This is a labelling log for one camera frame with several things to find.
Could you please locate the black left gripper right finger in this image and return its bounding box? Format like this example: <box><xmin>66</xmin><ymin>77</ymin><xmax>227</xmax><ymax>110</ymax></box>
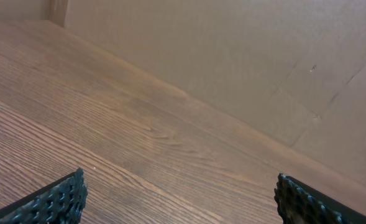
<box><xmin>274</xmin><ymin>174</ymin><xmax>366</xmax><ymax>224</ymax></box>

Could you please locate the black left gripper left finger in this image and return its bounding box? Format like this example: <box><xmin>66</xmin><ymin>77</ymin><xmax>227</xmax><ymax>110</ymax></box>
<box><xmin>0</xmin><ymin>168</ymin><xmax>88</xmax><ymax>224</ymax></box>

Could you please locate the cardboard box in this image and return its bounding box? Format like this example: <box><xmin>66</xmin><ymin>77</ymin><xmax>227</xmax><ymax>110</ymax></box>
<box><xmin>0</xmin><ymin>0</ymin><xmax>366</xmax><ymax>185</ymax></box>

